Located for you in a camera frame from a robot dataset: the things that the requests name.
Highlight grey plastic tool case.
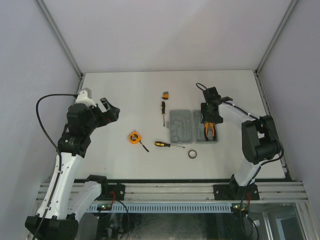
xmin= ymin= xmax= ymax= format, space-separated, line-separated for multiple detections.
xmin=167 ymin=110 xmax=219 ymax=145

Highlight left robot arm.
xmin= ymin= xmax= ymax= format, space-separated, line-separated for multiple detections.
xmin=25 ymin=98 xmax=120 ymax=240

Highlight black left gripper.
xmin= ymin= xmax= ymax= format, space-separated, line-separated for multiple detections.
xmin=83 ymin=98 xmax=119 ymax=135

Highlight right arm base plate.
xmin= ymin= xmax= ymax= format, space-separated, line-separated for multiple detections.
xmin=213 ymin=184 xmax=260 ymax=201

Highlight grey slotted cable duct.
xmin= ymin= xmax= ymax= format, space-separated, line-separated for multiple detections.
xmin=87 ymin=202 xmax=232 ymax=214

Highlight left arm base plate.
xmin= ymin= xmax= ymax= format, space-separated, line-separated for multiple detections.
xmin=98 ymin=183 xmax=126 ymax=201

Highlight aluminium front rail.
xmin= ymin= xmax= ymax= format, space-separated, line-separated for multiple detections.
xmin=36 ymin=181 xmax=309 ymax=203

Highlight orange black pliers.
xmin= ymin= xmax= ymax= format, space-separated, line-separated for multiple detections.
xmin=204 ymin=122 xmax=216 ymax=142

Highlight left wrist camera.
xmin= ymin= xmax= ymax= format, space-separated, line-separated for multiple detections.
xmin=75 ymin=88 xmax=96 ymax=107

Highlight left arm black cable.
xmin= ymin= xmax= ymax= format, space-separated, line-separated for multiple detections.
xmin=35 ymin=93 xmax=78 ymax=156

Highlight screwdriver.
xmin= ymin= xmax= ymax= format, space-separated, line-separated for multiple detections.
xmin=160 ymin=101 xmax=166 ymax=127
xmin=154 ymin=141 xmax=185 ymax=148

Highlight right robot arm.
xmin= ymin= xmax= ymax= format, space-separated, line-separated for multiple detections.
xmin=195 ymin=83 xmax=284 ymax=200

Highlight orange hex key set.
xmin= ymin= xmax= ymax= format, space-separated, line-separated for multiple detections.
xmin=161 ymin=91 xmax=169 ymax=100

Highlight orange tape measure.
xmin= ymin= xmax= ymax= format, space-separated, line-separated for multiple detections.
xmin=128 ymin=131 xmax=150 ymax=153

